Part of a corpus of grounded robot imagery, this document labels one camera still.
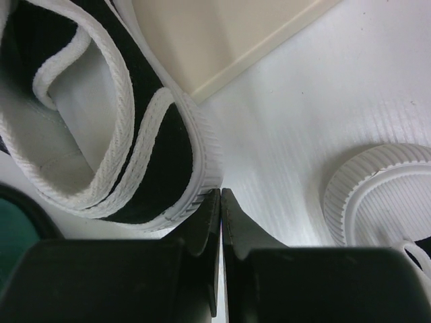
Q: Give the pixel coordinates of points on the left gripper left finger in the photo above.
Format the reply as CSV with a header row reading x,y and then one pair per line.
x,y
173,279

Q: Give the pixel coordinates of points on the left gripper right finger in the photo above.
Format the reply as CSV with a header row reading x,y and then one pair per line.
x,y
267,281

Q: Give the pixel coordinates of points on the black white sneaker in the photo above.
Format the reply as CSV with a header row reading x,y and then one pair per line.
x,y
95,122
381,197

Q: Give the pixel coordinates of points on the green pointed shoe right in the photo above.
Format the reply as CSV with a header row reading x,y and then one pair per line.
x,y
23,224

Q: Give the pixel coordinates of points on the beige three-tier shoe shelf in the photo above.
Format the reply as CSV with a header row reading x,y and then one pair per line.
x,y
204,45

